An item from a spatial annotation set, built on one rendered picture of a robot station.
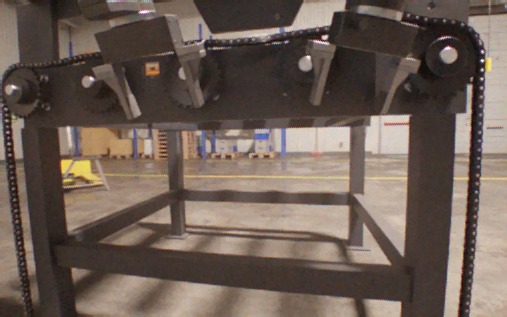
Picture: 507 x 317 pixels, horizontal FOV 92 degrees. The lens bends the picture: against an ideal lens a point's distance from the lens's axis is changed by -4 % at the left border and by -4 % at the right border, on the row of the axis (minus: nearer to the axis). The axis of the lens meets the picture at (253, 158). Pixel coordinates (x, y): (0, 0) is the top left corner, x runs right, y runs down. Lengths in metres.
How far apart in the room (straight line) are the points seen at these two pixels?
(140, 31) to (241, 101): 0.34
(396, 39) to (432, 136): 0.30
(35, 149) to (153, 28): 0.73
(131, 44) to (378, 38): 0.40
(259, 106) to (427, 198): 0.47
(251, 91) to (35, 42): 0.76
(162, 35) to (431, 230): 0.71
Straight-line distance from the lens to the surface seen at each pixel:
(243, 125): 1.67
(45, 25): 1.14
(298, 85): 0.65
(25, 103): 1.09
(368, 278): 0.79
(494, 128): 11.47
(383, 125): 10.02
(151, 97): 0.83
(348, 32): 0.46
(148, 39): 0.47
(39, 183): 1.10
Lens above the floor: 0.70
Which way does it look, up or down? 5 degrees down
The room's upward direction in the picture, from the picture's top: 1 degrees counter-clockwise
